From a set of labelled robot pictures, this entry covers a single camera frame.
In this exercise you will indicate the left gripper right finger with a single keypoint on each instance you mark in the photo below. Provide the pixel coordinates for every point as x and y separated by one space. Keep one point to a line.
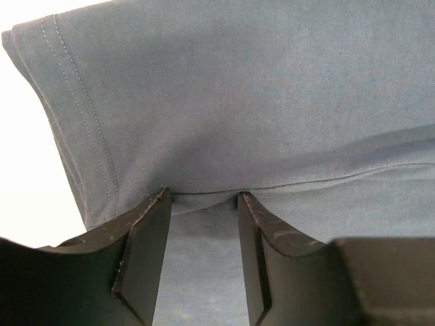
293 279

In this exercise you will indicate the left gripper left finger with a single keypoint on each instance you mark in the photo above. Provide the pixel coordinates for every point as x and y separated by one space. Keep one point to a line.
107 276

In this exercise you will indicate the teal blue t shirt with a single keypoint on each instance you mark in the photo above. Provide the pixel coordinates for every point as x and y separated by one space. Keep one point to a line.
323 110

